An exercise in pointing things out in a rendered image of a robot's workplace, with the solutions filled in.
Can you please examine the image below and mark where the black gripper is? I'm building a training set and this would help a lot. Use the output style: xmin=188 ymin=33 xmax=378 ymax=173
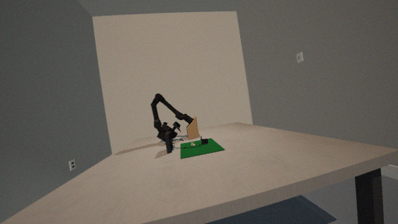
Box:
xmin=162 ymin=121 xmax=181 ymax=142

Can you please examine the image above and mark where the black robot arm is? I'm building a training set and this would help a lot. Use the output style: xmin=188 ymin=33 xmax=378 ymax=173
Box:
xmin=150 ymin=93 xmax=194 ymax=140

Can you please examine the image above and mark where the green circuit board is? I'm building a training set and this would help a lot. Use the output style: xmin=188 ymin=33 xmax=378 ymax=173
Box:
xmin=181 ymin=138 xmax=225 ymax=159

